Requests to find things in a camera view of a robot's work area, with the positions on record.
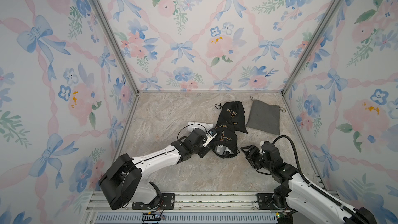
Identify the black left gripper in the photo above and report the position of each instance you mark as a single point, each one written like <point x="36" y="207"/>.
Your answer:
<point x="205" y="150"/>

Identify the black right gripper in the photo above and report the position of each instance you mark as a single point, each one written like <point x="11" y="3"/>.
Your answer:
<point x="254" y="157"/>

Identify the black pouch with gold logo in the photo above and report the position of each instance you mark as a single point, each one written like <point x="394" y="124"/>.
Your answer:
<point x="224" y="144"/>

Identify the grey fabric drawstring pouch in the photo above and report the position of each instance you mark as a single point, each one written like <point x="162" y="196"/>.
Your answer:
<point x="265" y="117"/>

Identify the plain black drawstring pouch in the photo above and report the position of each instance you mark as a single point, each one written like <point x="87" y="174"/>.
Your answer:
<point x="232" y="113"/>

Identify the white hair dryer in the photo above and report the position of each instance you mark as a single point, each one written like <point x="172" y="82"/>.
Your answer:
<point x="192" y="125"/>

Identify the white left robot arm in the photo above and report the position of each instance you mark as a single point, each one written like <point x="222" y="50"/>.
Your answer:
<point x="127" y="178"/>

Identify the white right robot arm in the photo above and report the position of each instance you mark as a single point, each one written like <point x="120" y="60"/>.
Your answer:
<point x="299" y="193"/>

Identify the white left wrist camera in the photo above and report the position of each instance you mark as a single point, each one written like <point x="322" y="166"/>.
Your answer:
<point x="211" y="134"/>

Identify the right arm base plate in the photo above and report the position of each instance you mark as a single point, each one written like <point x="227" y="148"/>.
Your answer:
<point x="265" y="201"/>

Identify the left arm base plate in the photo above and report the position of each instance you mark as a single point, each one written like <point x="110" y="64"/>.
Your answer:
<point x="165" y="201"/>

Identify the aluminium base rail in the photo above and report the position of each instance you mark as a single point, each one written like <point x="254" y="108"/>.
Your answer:
<point x="201" y="207"/>

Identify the aluminium corner post left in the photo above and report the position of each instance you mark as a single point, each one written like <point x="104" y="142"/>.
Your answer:
<point x="106" y="27"/>

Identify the aluminium corner post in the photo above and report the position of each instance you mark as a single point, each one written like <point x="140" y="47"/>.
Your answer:
<point x="332" y="9"/>
<point x="106" y="27"/>

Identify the aluminium corner post right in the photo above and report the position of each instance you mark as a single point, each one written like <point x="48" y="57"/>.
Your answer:
<point x="332" y="9"/>

